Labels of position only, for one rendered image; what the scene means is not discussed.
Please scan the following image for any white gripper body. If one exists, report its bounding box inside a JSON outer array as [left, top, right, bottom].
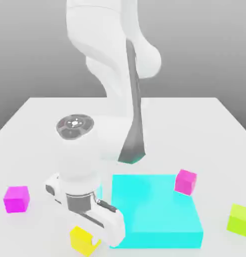
[[73, 203, 126, 248]]

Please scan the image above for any small magenta cube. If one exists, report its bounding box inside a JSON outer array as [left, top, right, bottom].
[[3, 185, 31, 214], [174, 169, 198, 197]]

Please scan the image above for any small yellow cube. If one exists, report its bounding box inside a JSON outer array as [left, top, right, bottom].
[[69, 225, 102, 257]]

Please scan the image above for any large cyan box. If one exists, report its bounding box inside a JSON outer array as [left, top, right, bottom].
[[109, 174, 204, 249]]

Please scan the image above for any small lime green cube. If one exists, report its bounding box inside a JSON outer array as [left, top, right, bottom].
[[226, 203, 246, 238]]

